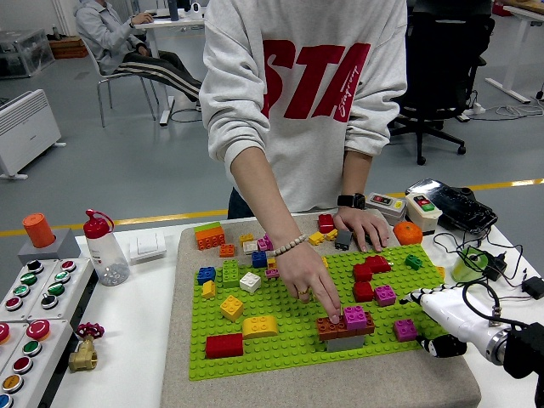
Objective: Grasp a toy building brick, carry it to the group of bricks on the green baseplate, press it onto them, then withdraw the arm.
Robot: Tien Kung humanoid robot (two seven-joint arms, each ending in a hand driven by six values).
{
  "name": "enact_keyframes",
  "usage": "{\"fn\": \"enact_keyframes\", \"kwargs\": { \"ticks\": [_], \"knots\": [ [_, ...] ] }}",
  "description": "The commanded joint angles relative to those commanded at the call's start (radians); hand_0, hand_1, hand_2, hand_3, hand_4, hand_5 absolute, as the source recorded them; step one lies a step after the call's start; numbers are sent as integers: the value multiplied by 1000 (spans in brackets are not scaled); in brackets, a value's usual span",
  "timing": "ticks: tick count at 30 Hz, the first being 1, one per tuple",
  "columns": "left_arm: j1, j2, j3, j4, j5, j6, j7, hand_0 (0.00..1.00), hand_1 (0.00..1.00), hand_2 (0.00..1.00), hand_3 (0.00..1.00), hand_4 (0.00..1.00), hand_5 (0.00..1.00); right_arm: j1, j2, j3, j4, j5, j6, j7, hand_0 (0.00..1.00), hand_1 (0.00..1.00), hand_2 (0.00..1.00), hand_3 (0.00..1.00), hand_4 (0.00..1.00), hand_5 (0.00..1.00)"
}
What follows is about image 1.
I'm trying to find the brass valve red handle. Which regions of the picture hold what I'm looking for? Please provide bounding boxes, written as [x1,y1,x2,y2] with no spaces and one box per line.
[67,321,105,374]

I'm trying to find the clear storage crate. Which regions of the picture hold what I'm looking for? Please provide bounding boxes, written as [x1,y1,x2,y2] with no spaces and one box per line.
[0,28,56,80]

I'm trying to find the white red-green button box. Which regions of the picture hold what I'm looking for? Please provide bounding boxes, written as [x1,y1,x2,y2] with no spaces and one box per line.
[404,191,443,235]

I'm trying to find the small black box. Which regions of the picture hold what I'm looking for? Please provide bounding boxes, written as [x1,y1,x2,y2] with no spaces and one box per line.
[521,275,544,301]

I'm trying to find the clear bottle red cap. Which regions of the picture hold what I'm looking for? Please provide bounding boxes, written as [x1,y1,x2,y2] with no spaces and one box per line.
[82,209,131,287]

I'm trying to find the white chair metal legs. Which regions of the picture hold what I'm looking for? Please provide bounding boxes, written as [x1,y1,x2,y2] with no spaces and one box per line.
[80,37,158,128]

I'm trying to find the green studded baseplate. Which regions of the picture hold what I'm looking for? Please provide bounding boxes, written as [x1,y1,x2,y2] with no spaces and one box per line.
[188,244,447,383]

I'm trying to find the grey long toy brick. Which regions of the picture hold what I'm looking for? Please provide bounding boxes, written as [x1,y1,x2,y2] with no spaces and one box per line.
[326,334,366,353]

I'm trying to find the grey-brown mat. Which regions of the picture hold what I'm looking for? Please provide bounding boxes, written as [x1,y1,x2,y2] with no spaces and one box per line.
[160,212,482,408]

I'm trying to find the person's right hand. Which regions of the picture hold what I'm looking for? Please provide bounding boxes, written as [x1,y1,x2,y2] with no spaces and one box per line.
[274,241,343,325]

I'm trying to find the black plug adapter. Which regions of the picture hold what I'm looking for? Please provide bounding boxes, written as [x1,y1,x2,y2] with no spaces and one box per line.
[484,252,509,281]

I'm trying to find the white panel heater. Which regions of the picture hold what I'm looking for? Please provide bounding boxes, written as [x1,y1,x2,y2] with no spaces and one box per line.
[0,88,67,180]

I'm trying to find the thin black cord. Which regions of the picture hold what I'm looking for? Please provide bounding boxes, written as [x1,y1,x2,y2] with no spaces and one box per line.
[432,231,530,301]

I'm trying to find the large red toy brick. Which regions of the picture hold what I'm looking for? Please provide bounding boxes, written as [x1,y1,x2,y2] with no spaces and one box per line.
[205,332,245,360]

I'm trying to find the person's left hand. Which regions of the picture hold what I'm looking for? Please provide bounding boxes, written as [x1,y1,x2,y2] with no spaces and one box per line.
[332,207,391,253]

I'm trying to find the tall lime toy brick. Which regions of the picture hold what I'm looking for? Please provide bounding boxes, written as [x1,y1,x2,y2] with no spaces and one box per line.
[221,258,241,289]

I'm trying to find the curved yellow toy brick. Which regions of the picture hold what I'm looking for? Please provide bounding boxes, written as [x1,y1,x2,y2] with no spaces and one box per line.
[241,315,279,340]

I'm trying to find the wooden crate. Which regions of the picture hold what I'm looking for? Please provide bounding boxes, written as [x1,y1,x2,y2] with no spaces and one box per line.
[48,36,89,60]

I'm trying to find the orange cylinder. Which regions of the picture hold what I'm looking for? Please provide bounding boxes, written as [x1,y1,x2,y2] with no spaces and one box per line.
[21,212,57,250]

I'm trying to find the bead bracelet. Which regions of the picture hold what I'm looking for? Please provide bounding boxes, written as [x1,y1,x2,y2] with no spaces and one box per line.
[269,234,308,258]

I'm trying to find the orange fruit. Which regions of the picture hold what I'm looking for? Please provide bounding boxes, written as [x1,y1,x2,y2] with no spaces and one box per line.
[392,220,424,247]

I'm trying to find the white four-button control box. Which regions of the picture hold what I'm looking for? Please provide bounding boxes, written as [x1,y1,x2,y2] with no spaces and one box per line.
[0,258,59,322]
[25,257,95,322]

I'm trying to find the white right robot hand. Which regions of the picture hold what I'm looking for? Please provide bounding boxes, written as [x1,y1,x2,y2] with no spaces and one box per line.
[399,286,511,359]

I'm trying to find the black office chair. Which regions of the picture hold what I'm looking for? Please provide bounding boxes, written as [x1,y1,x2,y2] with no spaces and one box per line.
[388,8,496,167]

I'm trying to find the large orange toy brick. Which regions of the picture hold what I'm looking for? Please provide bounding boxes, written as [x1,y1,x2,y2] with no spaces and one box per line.
[195,225,226,251]

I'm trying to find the white emergency-stop button box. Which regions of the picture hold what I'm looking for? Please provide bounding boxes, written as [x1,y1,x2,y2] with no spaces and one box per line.
[0,320,26,366]
[0,318,74,408]

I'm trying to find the green plastic cup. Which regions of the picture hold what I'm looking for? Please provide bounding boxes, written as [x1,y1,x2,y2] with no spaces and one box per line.
[450,248,490,284]

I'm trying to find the seated person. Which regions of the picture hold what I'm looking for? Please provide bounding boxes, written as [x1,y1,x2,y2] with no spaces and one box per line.
[74,0,203,103]

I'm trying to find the curved red toy brick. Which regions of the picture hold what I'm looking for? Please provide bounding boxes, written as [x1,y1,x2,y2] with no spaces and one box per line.
[364,254,392,274]

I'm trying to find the grey two-button switch box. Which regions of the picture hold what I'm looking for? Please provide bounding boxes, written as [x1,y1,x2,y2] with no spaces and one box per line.
[365,191,408,226]

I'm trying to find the brown toy brick slab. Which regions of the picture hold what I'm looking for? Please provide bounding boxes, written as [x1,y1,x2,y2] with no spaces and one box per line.
[316,312,376,342]

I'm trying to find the white desk wooden top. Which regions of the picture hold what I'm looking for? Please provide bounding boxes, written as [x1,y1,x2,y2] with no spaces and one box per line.
[484,3,544,105]

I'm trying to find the white desk with cables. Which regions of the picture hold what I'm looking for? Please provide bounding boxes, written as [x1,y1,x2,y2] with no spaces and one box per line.
[133,10,207,128]

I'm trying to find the black handheld controller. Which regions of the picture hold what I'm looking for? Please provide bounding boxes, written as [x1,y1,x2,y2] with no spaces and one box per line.
[405,178,499,235]

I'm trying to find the white wall switch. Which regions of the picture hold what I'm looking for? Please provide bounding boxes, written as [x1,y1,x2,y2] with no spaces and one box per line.
[128,231,167,264]

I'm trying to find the black smartwatch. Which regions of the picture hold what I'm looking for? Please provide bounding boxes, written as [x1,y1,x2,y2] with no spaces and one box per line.
[337,192,367,211]

